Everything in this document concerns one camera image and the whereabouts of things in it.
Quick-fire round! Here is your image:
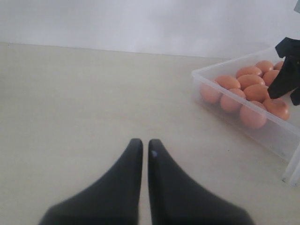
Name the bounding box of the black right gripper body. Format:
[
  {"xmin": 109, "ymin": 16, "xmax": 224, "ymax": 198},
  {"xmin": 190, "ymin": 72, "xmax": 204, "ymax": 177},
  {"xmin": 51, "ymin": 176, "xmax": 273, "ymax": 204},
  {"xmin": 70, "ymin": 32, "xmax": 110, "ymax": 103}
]
[{"xmin": 275, "ymin": 37, "xmax": 300, "ymax": 58}]

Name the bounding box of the brown egg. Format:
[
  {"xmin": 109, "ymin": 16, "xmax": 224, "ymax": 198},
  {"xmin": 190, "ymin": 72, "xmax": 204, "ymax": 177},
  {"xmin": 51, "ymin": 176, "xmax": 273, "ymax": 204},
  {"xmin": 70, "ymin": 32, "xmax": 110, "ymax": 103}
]
[
  {"xmin": 215, "ymin": 75, "xmax": 241, "ymax": 90},
  {"xmin": 255, "ymin": 60, "xmax": 274, "ymax": 74},
  {"xmin": 262, "ymin": 98, "xmax": 290, "ymax": 120},
  {"xmin": 262, "ymin": 70, "xmax": 279, "ymax": 86},
  {"xmin": 220, "ymin": 89, "xmax": 246, "ymax": 113},
  {"xmin": 240, "ymin": 105, "xmax": 267, "ymax": 129},
  {"xmin": 235, "ymin": 66, "xmax": 263, "ymax": 78},
  {"xmin": 243, "ymin": 84, "xmax": 270, "ymax": 103},
  {"xmin": 200, "ymin": 84, "xmax": 222, "ymax": 104},
  {"xmin": 237, "ymin": 74, "xmax": 265, "ymax": 90},
  {"xmin": 274, "ymin": 61, "xmax": 284, "ymax": 70}
]

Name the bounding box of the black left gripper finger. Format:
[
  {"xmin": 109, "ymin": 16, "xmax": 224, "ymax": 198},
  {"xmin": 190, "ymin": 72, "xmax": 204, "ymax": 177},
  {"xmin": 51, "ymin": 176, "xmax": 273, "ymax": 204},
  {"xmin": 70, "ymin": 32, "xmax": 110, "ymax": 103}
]
[
  {"xmin": 290, "ymin": 88, "xmax": 300, "ymax": 105},
  {"xmin": 268, "ymin": 56, "xmax": 300, "ymax": 98},
  {"xmin": 39, "ymin": 138, "xmax": 143, "ymax": 225},
  {"xmin": 148, "ymin": 139, "xmax": 254, "ymax": 225}
]

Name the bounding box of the clear plastic bin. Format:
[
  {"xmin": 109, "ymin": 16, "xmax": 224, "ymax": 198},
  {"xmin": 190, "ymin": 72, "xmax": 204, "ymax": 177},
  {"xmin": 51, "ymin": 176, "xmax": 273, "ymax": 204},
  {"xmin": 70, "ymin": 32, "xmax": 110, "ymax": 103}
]
[{"xmin": 191, "ymin": 45, "xmax": 300, "ymax": 187}]

